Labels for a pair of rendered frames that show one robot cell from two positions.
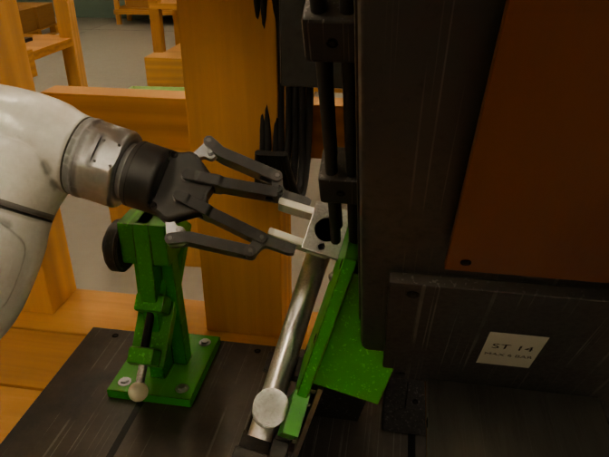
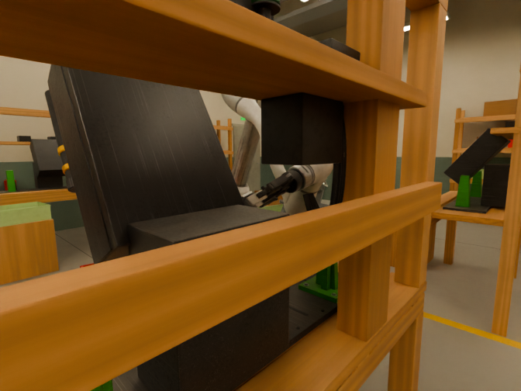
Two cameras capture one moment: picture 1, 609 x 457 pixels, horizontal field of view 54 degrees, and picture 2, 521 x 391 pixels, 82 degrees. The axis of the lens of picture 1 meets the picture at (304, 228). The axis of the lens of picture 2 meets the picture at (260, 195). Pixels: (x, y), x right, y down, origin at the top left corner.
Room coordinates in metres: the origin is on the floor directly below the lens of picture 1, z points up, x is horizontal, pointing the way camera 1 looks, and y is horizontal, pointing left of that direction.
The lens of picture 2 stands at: (1.11, -0.73, 1.38)
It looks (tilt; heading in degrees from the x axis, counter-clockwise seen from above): 8 degrees down; 125
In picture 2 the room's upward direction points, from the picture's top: straight up
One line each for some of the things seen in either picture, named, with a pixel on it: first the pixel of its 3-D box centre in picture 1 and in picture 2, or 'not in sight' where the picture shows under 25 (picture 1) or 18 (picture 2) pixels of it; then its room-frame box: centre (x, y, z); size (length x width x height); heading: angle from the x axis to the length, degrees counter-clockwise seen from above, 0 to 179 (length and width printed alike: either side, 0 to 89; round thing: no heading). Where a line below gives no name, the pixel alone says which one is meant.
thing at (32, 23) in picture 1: (11, 23); not in sight; (8.94, 4.21, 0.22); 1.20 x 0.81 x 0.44; 175
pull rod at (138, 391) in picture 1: (140, 376); not in sight; (0.65, 0.23, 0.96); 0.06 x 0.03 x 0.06; 171
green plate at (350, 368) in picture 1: (357, 316); not in sight; (0.50, -0.05, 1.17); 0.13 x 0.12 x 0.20; 81
